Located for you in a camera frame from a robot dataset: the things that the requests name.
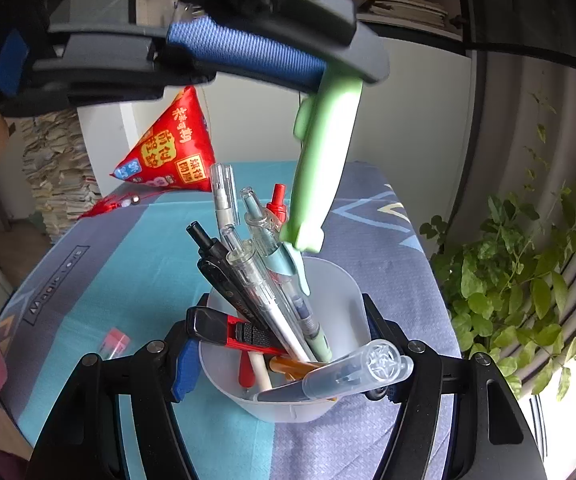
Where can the frosted plastic cup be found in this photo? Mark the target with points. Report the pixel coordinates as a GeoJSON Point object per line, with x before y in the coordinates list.
{"type": "Point", "coordinates": [338, 300]}

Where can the pile of worn booklets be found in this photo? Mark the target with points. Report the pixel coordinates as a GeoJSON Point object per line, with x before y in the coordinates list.
{"type": "Point", "coordinates": [402, 10]}

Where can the red pyramid pillow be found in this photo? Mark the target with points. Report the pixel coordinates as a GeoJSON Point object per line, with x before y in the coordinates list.
{"type": "Point", "coordinates": [168, 150]}

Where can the capped clear blue pen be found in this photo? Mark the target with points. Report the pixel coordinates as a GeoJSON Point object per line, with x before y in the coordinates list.
{"type": "Point", "coordinates": [347, 377]}

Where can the clear pen with green clip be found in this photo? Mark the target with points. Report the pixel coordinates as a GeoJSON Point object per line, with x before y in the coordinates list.
{"type": "Point", "coordinates": [318, 160]}

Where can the clear pen with green grip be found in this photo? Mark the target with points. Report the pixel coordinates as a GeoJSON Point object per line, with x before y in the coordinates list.
{"type": "Point", "coordinates": [318, 342]}

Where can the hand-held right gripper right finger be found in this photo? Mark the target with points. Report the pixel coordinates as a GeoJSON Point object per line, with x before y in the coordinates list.
{"type": "Point", "coordinates": [432, 375]}

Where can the red tassel charm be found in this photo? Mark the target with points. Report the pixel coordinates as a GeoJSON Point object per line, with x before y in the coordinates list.
{"type": "Point", "coordinates": [108, 206]}

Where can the white pen with beige grip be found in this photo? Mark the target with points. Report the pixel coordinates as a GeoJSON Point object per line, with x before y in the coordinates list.
{"type": "Point", "coordinates": [260, 372]}

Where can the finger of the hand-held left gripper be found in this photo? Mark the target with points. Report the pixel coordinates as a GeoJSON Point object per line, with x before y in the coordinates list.
{"type": "Point", "coordinates": [248, 45]}
{"type": "Point", "coordinates": [108, 75]}

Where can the red white pen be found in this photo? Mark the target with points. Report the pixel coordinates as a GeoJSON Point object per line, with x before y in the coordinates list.
{"type": "Point", "coordinates": [279, 195]}

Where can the yellow black pen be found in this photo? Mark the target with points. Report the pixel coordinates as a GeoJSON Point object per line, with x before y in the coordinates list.
{"type": "Point", "coordinates": [288, 366]}

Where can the printed teal grey tablecloth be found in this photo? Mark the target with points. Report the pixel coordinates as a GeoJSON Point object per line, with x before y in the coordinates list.
{"type": "Point", "coordinates": [118, 270]}

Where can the clear grey pen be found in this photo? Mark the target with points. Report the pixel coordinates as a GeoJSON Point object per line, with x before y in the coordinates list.
{"type": "Point", "coordinates": [224, 200]}

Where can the white bookcase cabinet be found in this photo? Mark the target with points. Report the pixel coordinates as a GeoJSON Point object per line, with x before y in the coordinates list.
{"type": "Point", "coordinates": [417, 135]}

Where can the tall pile of stacked papers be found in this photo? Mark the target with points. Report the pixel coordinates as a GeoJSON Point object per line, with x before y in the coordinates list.
{"type": "Point", "coordinates": [58, 175]}

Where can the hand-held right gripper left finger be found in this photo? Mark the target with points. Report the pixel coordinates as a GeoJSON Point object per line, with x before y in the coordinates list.
{"type": "Point", "coordinates": [184, 375]}

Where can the clear pen with white barrel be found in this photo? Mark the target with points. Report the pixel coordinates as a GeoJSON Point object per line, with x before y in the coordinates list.
{"type": "Point", "coordinates": [258, 285]}

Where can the green leafy plant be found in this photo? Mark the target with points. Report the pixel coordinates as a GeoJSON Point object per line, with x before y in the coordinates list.
{"type": "Point", "coordinates": [487, 280]}

